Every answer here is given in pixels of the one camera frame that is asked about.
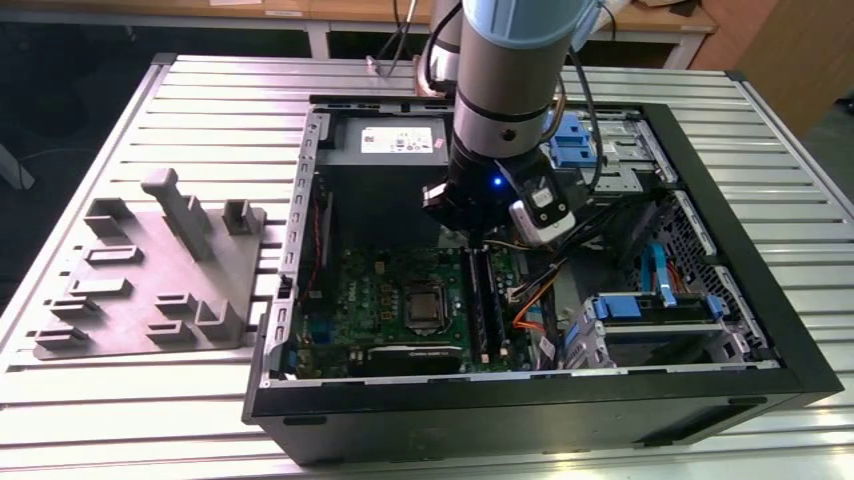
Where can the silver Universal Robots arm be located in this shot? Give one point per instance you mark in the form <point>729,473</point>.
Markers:
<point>507,60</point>

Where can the grey power supply unit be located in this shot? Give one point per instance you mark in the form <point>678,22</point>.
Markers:
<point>374,200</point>

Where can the blue drive carrier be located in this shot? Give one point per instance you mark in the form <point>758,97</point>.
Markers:
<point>574,150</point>

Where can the green motherboard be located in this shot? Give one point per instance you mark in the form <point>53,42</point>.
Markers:
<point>360,272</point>

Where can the silver CPU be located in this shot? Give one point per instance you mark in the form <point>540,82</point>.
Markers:
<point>424,306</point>

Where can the metal drive cage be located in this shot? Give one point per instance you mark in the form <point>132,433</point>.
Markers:
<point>621,177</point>

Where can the metal CPU socket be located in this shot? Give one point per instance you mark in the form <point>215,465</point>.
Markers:
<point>424,327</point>

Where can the black case fan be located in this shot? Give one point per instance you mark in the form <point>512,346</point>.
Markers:
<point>314,280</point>

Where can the hard disk in blue carrier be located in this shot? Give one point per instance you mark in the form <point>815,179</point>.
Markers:
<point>617,306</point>

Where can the black graphics card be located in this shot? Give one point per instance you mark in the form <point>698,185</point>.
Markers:
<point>414,360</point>

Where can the blue board connector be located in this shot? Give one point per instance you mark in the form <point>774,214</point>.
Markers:
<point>322,332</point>

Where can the black open PC case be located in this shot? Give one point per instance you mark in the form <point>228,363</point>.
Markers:
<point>467,415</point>

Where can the grey parts rack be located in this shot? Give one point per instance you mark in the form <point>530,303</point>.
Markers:
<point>167,260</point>

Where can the metal disk bay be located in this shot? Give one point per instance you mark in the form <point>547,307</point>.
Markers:
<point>734,345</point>

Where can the brown wooden cabinet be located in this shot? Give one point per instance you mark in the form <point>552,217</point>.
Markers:
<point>787,50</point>

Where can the grey chair part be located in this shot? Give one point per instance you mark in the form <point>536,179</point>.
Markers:
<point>13,170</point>

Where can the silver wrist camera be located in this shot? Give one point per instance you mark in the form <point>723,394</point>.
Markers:
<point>547,220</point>

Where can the wooden desk white frame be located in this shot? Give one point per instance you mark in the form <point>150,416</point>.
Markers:
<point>674,22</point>

